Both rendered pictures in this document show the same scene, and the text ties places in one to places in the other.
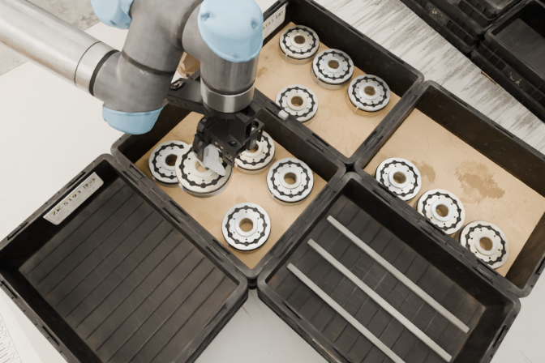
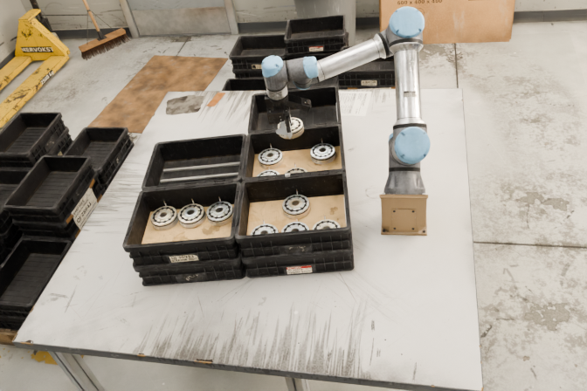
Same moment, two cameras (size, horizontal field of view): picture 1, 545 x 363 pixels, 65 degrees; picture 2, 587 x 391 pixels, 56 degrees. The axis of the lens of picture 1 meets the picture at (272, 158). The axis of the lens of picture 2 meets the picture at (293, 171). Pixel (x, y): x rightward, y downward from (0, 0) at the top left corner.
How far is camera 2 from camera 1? 2.08 m
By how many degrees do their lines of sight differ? 71
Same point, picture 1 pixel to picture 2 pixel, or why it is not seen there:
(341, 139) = (261, 214)
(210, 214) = (290, 155)
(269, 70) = (328, 215)
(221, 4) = (274, 59)
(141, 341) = not seen: hidden behind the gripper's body
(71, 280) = (315, 114)
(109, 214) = not seen: hidden behind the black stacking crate
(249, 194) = (281, 169)
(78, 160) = (382, 154)
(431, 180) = (203, 229)
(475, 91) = (208, 341)
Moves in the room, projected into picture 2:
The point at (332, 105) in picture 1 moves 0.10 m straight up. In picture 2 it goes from (279, 223) to (276, 204)
